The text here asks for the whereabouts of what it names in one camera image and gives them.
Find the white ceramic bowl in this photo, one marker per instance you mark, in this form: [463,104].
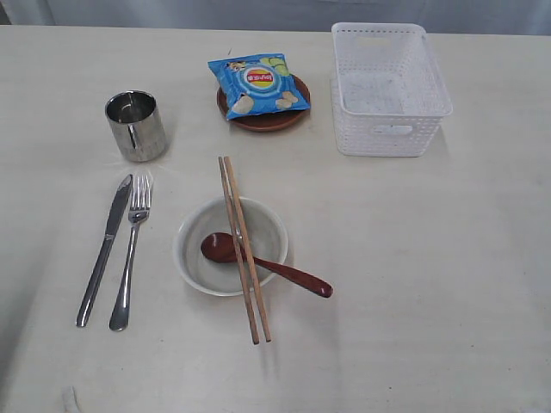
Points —
[267,233]

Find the wooden chopstick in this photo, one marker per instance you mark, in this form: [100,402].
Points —
[243,238]
[236,250]

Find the dark wooden spoon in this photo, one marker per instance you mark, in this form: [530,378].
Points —
[219,247]

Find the blue chips bag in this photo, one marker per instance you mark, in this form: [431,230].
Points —
[257,84]

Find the silver fork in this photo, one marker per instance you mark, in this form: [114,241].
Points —
[139,211]

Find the silver table knife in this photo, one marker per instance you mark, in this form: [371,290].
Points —
[118,207]

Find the white perforated plastic basket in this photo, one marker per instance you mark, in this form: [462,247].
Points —
[388,94]

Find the shiny steel cup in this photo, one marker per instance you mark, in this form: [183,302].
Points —
[136,125]

